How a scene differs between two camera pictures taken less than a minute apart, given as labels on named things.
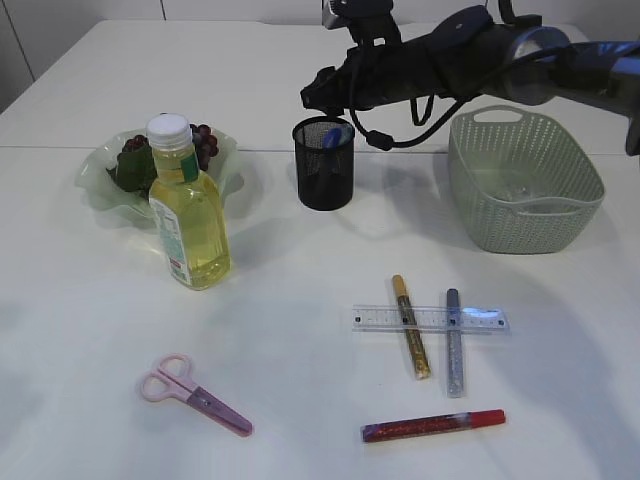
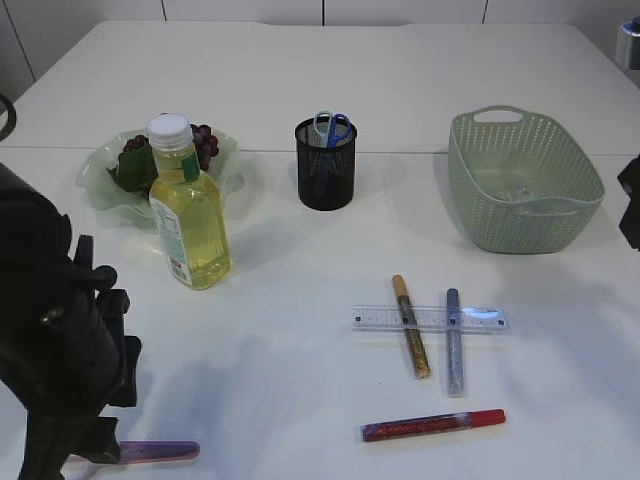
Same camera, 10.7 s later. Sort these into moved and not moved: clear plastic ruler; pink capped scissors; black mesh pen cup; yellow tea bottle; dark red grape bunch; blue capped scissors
Moved: pink capped scissors; blue capped scissors
Not moved: yellow tea bottle; clear plastic ruler; dark red grape bunch; black mesh pen cup
